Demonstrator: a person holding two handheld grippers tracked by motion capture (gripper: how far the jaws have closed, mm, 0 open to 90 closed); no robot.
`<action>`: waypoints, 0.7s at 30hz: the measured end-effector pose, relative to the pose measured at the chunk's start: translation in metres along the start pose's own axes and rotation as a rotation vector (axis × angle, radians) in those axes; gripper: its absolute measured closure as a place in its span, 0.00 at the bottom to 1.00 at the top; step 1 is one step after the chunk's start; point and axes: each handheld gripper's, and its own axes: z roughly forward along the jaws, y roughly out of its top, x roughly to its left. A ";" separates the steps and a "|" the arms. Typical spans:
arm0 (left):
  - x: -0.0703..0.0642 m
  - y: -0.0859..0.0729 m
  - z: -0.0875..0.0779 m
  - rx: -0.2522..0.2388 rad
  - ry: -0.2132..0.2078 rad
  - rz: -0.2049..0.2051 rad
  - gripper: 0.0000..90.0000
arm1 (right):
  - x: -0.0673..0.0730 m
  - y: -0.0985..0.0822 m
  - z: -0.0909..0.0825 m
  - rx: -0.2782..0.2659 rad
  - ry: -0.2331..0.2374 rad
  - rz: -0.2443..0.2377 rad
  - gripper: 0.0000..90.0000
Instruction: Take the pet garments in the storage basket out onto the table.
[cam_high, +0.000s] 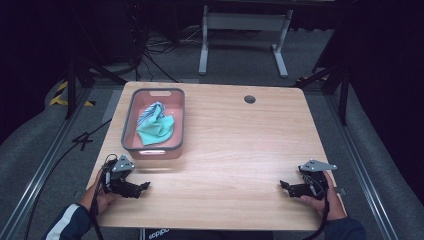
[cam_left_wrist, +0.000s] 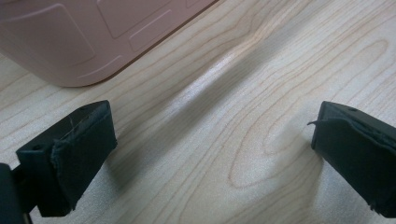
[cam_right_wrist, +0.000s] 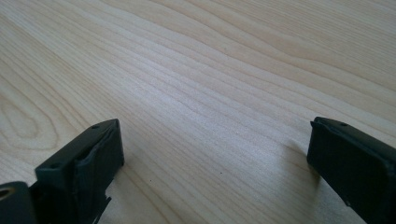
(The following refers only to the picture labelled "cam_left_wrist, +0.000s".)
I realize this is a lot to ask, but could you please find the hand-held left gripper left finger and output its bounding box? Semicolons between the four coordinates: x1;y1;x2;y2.
16;100;119;218

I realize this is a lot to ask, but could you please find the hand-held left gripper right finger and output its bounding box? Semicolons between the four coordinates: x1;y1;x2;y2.
307;101;396;218

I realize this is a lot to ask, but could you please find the pink plastic container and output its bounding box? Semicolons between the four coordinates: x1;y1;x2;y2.
0;0;219;88

